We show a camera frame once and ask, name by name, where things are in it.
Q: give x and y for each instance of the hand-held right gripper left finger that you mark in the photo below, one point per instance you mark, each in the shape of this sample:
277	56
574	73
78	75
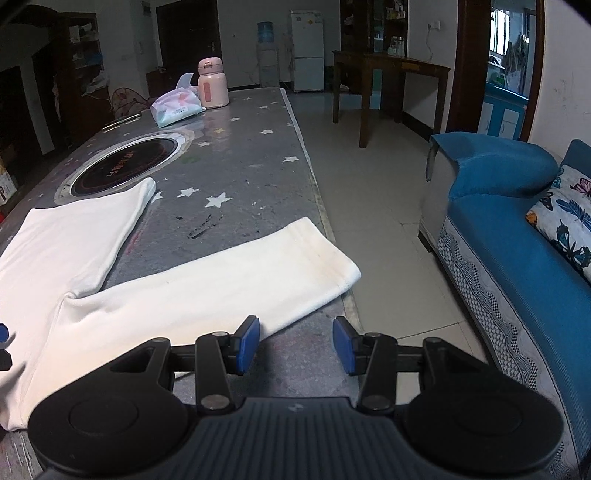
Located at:
246	345

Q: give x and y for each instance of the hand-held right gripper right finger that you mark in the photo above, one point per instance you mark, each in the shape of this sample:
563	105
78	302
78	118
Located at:
343	345

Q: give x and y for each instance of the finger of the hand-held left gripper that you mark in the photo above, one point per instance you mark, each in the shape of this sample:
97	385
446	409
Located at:
2	333

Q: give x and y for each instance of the white pants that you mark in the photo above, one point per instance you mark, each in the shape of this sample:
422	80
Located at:
115	277

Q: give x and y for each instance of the star-patterned table cover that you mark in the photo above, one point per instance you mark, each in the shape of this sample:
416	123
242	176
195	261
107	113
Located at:
240	184

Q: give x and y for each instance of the blue sofa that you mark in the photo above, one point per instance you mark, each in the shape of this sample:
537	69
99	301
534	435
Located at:
517	258

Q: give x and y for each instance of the round induction cooktop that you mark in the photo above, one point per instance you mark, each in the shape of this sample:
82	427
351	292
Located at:
122	164

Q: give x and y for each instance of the tissue pack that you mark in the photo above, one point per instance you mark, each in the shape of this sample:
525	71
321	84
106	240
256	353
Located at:
178	107

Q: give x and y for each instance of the butterfly print pillow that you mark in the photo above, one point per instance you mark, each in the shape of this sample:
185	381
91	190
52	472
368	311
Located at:
565	217

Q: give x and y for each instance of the pink floor fan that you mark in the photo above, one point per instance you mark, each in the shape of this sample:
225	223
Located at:
127	102

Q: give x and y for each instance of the pink thermos bottle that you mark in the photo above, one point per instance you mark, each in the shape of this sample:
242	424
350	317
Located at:
212	83

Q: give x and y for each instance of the dark wooden desk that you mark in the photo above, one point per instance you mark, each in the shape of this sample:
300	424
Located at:
388	78

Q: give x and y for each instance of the dark wooden shelf cabinet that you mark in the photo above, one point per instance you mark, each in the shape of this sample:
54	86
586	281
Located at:
85	69

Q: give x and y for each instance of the blue cabinet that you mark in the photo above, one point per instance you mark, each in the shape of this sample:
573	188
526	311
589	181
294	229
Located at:
501	110

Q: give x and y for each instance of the water dispenser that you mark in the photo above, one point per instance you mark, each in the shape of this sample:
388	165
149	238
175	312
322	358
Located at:
267	55

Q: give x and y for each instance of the white refrigerator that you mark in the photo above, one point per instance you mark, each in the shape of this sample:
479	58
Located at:
306	50

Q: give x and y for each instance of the dark wooden door frame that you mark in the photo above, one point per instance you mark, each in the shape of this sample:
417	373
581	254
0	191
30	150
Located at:
471	64

